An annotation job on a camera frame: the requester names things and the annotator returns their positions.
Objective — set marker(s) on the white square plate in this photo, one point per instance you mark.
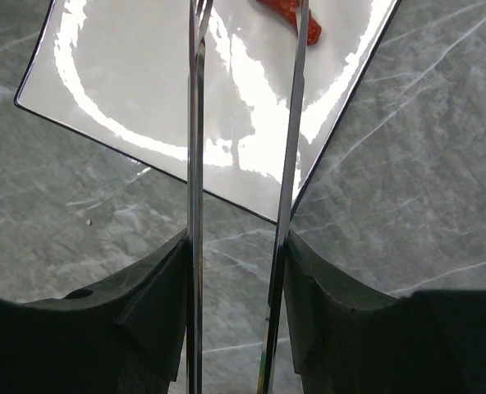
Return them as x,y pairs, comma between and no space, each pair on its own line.
117,72

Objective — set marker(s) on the orange red food pieces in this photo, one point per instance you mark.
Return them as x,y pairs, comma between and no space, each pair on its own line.
286,10

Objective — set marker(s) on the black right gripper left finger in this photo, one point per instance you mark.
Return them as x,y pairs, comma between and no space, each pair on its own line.
123,334

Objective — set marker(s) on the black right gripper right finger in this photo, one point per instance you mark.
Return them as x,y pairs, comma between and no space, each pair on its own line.
346,337

